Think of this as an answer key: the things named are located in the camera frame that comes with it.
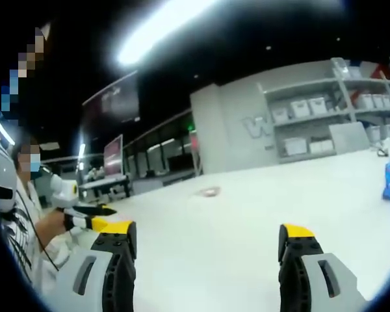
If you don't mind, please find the hanging dark screen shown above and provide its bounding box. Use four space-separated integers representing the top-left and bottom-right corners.
82 71 140 129

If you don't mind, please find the black device cable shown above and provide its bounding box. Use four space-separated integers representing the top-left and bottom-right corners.
14 190 60 272

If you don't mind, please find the grey flat board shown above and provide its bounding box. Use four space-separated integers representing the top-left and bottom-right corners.
328 122 371 154

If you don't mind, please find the person's striped white shirt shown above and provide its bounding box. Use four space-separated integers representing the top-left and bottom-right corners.
0 181 64 293

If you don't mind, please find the long ceiling light strip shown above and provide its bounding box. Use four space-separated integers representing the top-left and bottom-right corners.
116 0 225 66

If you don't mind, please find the row of white storage boxes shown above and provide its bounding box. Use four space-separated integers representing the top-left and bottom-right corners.
271 64 390 157

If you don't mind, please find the person's head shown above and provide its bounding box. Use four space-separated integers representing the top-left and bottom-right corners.
12 139 42 183

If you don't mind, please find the white worn device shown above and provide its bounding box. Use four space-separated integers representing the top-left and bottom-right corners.
0 142 19 214

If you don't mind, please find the background work table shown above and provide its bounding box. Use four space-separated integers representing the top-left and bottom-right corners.
79 174 131 204

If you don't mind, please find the grey shelving unit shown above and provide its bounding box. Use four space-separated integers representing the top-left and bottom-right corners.
258 57 390 164

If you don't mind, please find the standing display screen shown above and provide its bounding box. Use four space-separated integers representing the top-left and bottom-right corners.
103 134 125 179

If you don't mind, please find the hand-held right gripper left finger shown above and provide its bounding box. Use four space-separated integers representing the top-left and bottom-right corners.
53 220 138 312

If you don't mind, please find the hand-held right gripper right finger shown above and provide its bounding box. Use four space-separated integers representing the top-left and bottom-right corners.
278 223 368 312

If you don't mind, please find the person's left hand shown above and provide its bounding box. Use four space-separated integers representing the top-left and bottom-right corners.
36 207 68 247

